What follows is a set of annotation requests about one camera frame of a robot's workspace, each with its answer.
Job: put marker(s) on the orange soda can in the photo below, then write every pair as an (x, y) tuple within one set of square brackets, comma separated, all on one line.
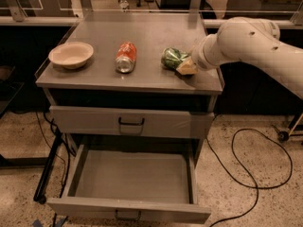
[(126, 58)]

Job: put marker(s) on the white bowl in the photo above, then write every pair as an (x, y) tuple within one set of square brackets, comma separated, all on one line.
[(71, 55)]

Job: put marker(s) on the open grey middle drawer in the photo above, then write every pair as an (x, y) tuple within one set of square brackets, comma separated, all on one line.
[(132, 185)]

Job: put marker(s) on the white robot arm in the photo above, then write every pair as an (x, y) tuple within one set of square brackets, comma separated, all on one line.
[(252, 41)]

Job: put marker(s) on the white horizontal rail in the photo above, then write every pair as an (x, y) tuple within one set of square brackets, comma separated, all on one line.
[(69, 21)]

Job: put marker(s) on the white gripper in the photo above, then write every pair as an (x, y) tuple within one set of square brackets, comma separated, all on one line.
[(199, 60)]

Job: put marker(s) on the green soda can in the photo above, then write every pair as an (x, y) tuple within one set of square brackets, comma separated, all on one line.
[(173, 57)]

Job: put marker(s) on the closed grey top drawer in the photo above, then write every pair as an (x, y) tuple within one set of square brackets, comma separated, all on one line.
[(173, 124)]

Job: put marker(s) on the black caster wheel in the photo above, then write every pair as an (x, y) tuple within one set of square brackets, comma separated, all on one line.
[(283, 136)]

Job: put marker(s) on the grey drawer cabinet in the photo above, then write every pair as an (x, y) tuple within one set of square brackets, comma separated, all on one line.
[(149, 87)]

